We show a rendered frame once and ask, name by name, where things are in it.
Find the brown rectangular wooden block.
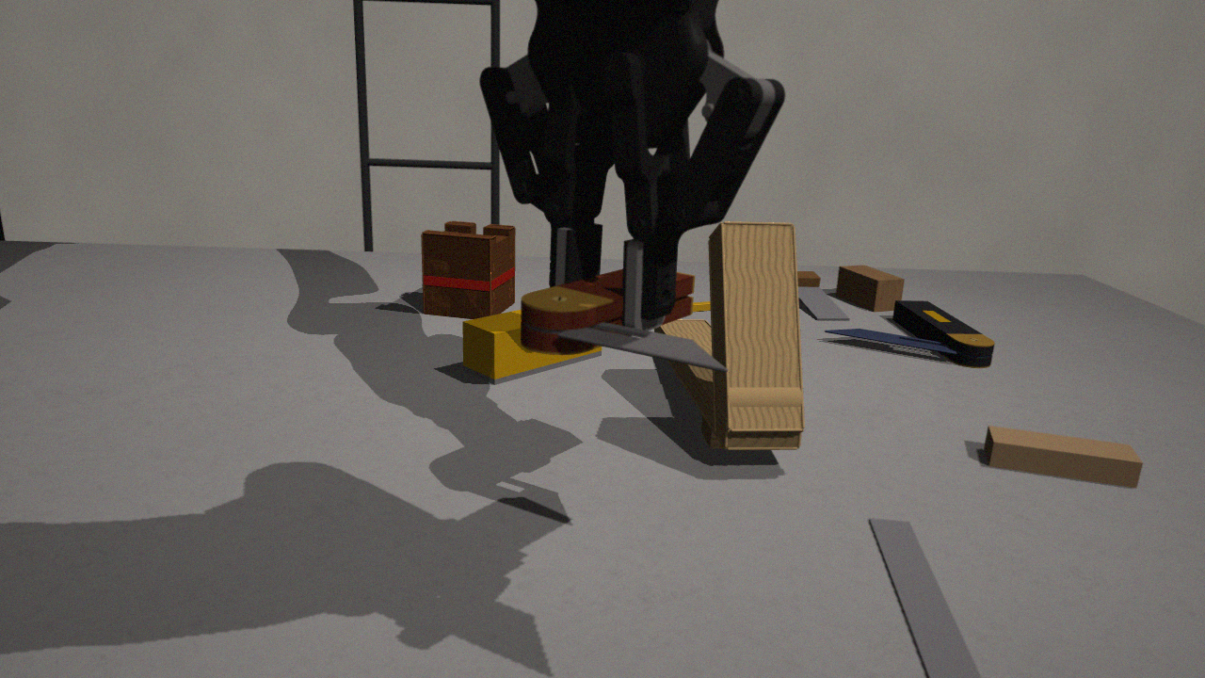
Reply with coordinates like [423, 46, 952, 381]
[984, 426, 1144, 488]

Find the yellow rectangular block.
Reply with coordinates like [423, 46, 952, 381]
[463, 309, 603, 385]

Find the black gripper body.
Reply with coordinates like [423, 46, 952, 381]
[528, 0, 724, 149]

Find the grey flat bar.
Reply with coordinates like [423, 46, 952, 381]
[869, 518, 981, 678]

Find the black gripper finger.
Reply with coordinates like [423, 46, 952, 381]
[480, 51, 615, 287]
[603, 39, 784, 331]

